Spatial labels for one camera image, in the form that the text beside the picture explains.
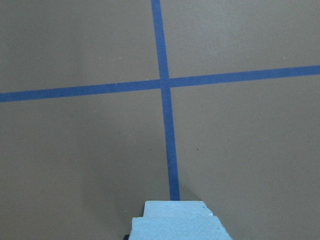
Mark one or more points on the light blue foam cube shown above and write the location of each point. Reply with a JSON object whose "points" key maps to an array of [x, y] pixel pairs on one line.
{"points": [[178, 228], [175, 208]]}

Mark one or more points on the brown paper table cover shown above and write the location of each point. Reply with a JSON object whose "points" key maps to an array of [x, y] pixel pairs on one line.
{"points": [[106, 104]]}

